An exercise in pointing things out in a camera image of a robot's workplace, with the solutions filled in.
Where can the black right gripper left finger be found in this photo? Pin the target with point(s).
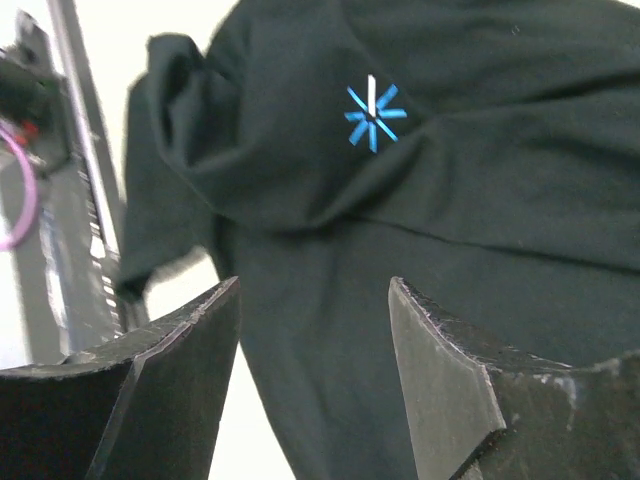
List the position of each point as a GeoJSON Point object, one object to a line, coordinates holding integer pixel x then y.
{"type": "Point", "coordinates": [146, 405]}

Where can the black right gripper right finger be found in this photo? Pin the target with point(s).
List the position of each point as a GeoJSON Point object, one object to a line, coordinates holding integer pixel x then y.
{"type": "Point", "coordinates": [480, 409]}

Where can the black garment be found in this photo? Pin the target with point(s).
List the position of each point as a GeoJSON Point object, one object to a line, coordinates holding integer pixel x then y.
{"type": "Point", "coordinates": [486, 151]}

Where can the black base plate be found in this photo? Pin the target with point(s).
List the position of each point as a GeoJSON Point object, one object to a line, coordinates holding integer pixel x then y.
{"type": "Point", "coordinates": [59, 199]}

